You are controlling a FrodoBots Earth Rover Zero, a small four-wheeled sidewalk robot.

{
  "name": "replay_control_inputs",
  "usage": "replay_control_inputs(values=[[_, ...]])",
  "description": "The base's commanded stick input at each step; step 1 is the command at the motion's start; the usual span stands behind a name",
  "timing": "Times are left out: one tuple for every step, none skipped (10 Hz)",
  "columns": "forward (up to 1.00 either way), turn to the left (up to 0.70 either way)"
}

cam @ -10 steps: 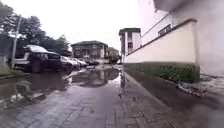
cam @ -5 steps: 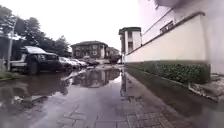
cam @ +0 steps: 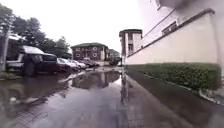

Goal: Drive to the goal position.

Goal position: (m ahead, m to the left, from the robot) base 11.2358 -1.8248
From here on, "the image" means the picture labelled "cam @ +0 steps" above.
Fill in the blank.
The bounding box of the row of parked cars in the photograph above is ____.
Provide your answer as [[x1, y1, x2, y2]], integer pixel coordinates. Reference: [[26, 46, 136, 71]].
[[5, 44, 101, 77]]

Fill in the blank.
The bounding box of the row of trees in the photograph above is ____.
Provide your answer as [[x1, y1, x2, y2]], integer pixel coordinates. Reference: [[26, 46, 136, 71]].
[[0, 3, 72, 62]]

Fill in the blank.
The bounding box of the white boundary wall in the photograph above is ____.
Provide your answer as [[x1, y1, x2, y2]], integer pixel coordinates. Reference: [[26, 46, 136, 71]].
[[124, 8, 222, 66]]

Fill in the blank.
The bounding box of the grey brick paved road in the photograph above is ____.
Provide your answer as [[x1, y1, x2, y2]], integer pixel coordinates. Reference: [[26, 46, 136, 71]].
[[0, 65, 131, 128]]

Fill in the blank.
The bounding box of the green hedge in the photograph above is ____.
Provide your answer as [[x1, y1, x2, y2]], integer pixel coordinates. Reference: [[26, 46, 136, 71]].
[[126, 62, 223, 92]]

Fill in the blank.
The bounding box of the white and brown building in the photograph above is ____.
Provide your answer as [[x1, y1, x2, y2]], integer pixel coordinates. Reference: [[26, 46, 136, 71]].
[[118, 28, 144, 58]]

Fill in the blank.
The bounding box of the large water puddle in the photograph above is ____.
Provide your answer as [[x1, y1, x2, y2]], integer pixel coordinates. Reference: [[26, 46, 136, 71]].
[[0, 67, 125, 116]]

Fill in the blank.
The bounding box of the dark wet footpath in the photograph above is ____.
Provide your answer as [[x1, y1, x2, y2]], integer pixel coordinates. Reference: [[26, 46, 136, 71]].
[[121, 70, 224, 128]]

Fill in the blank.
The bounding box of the street lamp pole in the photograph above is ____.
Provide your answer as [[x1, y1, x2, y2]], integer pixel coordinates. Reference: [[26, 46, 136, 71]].
[[0, 14, 16, 72]]

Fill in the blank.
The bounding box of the dark brick building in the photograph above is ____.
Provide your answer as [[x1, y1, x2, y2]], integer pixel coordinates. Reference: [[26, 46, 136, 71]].
[[70, 42, 111, 63]]

